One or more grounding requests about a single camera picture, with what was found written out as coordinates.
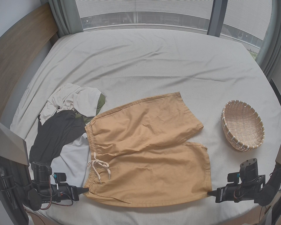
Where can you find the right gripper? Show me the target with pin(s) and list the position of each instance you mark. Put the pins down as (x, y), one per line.
(226, 193)

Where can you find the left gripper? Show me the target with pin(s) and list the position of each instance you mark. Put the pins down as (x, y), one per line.
(65, 192)

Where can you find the tan shorts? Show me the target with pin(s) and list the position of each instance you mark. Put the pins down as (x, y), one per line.
(142, 153)

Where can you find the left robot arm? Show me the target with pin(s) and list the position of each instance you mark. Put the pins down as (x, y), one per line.
(41, 171)

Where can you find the pale blue-white garment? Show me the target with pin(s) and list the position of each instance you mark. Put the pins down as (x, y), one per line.
(72, 162)

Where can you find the black garment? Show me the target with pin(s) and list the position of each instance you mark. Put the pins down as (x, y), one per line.
(57, 131)

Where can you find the round woven basket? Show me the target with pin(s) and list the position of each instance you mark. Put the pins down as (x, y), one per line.
(241, 123)

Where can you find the green garment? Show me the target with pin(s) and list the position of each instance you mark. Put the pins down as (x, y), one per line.
(101, 102)

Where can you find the bed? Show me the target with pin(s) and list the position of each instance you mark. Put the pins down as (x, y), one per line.
(140, 66)

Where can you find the cream white T-shirt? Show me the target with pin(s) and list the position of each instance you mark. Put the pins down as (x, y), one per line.
(85, 101)

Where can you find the grey-green curtain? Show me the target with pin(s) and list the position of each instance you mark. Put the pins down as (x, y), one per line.
(65, 17)
(272, 44)

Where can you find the window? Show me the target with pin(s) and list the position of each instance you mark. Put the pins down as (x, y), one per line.
(153, 11)

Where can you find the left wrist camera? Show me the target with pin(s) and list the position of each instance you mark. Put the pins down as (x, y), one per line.
(61, 176)

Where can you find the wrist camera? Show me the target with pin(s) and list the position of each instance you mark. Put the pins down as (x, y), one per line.
(233, 176)
(61, 176)

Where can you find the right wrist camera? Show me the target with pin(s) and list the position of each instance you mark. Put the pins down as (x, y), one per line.
(233, 176)

